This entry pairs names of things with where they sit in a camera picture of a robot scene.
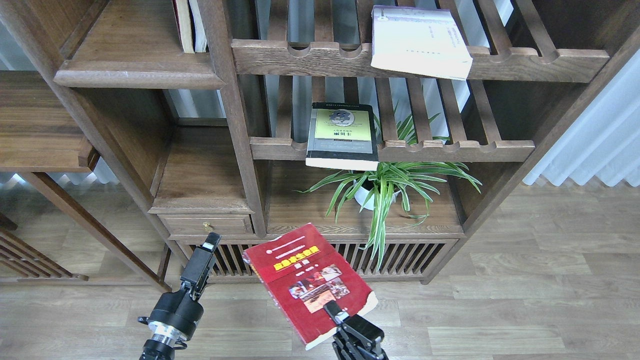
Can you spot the slatted wooden bench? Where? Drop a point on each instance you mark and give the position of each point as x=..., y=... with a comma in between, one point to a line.
x=29, y=264

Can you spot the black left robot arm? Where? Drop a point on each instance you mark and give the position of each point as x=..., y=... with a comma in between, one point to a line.
x=157, y=351

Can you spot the white window curtain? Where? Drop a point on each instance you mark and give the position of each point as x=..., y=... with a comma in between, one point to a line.
x=604, y=141

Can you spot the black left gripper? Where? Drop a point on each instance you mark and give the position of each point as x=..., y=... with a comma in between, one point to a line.
x=176, y=315

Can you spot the red cover book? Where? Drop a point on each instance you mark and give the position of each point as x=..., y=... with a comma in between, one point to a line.
x=302, y=272

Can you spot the white cover book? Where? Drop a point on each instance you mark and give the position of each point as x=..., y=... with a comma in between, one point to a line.
x=419, y=41

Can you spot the green spider plant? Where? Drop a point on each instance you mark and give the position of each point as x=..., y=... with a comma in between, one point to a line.
x=418, y=176

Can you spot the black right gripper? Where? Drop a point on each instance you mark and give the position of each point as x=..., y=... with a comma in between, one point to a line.
x=356, y=338

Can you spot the white plant pot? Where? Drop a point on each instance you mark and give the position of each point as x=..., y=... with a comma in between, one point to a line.
x=365, y=194

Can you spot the white upright book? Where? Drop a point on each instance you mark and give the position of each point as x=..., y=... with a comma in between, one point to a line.
x=200, y=39

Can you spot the beige upright book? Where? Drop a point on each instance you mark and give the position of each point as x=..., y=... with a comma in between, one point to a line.
x=185, y=25

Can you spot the black and yellow book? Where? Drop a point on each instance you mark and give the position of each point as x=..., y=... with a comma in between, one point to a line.
x=342, y=136

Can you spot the dark wooden bookshelf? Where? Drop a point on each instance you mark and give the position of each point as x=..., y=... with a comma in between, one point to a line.
x=206, y=142

